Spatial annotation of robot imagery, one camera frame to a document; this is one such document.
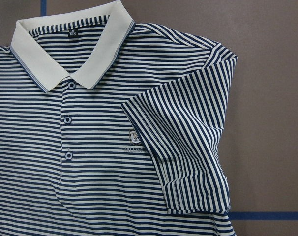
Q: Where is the blue white striped polo shirt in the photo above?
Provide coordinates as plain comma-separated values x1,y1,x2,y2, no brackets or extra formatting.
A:
0,0,238,236

